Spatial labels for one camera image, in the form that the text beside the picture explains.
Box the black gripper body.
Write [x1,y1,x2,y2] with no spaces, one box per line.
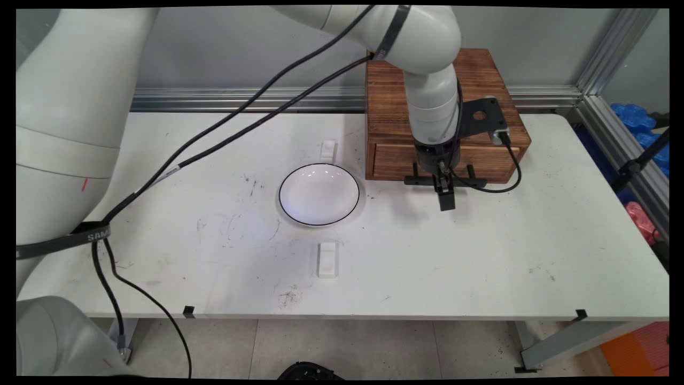
[416,138,456,175]

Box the wooden drawer with black handle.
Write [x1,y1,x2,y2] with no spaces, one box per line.
[372,142,522,189]

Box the brown wooden drawer cabinet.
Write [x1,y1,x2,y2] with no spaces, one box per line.
[366,48,532,185]

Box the white plate with black rim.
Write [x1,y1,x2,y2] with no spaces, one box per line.
[278,163,361,227]

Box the grey metal table leg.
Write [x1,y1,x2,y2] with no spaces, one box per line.
[514,320,650,374]
[110,318,141,353]

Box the pink bubble wrap piece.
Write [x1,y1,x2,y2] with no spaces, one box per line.
[625,202,659,246]

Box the black stand pole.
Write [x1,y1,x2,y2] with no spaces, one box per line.
[612,112,670,193]

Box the blue bubble wrap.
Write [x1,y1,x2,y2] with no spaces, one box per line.
[609,103,670,180]

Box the black object on floor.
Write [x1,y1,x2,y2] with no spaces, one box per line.
[277,361,346,380]

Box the orange box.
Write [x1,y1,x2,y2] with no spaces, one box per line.
[598,321,670,378]

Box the black camera usb cable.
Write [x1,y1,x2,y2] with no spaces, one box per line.
[452,133,523,194]

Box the black velcro cable strap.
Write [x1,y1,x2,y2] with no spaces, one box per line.
[373,5,412,61]

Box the horizontal aluminium frame rail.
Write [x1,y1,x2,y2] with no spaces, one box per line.
[130,86,583,114]

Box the long black cable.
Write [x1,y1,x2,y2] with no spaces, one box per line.
[102,52,375,378]
[91,5,377,358]

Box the side aluminium frame rail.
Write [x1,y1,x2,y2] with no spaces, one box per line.
[566,95,670,241]

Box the vertical aluminium frame post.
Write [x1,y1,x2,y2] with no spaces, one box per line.
[576,8,660,97]

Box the black printed cable strap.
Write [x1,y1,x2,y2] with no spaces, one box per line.
[16,224,112,261]

